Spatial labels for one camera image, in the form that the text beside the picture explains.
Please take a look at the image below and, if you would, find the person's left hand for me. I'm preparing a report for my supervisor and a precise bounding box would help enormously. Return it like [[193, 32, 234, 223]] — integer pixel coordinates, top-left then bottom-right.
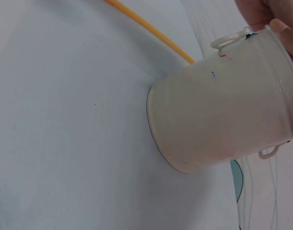
[[234, 0, 293, 71]]

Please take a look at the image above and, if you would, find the cream metal bucket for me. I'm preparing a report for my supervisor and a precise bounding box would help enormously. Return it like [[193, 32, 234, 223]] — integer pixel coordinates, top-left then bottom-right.
[[145, 25, 293, 174]]

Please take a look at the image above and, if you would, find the yellow rubber tube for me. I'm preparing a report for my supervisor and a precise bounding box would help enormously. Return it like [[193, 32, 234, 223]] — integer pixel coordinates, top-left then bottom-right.
[[102, 0, 196, 65]]

